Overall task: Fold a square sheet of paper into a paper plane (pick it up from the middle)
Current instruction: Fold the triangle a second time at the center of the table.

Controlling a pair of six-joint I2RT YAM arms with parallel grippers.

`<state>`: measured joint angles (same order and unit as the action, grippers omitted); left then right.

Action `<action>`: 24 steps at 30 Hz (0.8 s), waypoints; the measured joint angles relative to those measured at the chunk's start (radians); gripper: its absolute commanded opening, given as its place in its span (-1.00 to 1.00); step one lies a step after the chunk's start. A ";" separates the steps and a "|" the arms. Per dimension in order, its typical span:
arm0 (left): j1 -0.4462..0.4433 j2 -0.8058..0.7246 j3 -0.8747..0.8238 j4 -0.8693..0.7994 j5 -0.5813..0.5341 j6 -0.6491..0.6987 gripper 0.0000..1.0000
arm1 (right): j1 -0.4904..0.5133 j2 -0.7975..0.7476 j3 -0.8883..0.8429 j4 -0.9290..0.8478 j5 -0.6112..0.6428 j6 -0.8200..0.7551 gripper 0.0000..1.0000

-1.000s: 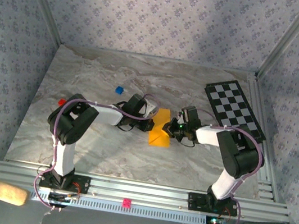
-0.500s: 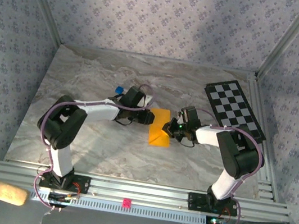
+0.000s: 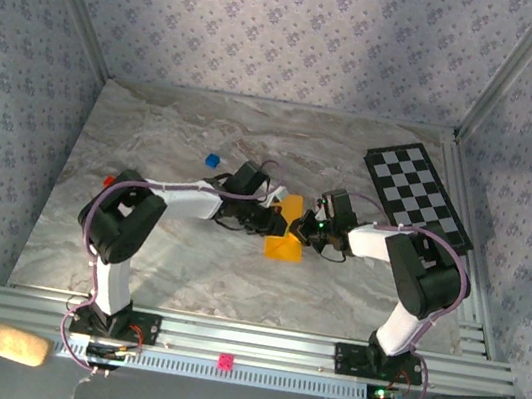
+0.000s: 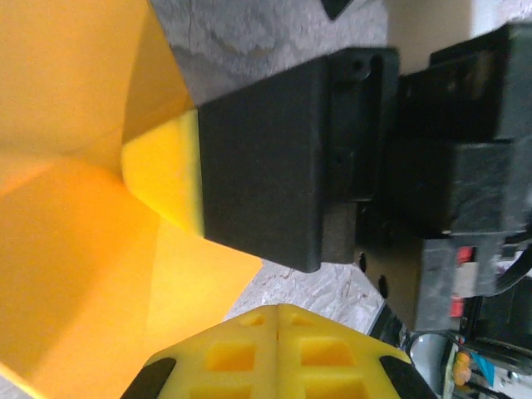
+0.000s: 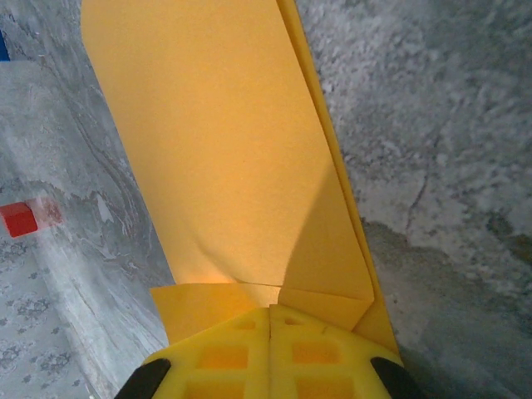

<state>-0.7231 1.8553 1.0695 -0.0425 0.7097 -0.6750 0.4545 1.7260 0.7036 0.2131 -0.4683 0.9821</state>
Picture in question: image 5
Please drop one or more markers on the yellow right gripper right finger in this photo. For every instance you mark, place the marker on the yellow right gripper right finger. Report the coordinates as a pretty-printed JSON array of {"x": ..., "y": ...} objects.
[{"x": 328, "y": 374}]

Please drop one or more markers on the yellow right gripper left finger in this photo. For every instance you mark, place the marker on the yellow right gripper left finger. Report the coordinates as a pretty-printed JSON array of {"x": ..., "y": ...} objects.
[{"x": 220, "y": 374}]

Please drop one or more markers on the orange paper sheet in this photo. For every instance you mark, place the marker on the orange paper sheet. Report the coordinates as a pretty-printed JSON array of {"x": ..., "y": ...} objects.
[{"x": 216, "y": 145}]

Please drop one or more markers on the red cube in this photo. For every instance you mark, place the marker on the red cube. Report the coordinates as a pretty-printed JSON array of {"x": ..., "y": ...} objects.
[{"x": 18, "y": 220}]

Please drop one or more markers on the blue cube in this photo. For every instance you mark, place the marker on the blue cube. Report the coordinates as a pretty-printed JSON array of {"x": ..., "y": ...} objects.
[{"x": 3, "y": 47}]

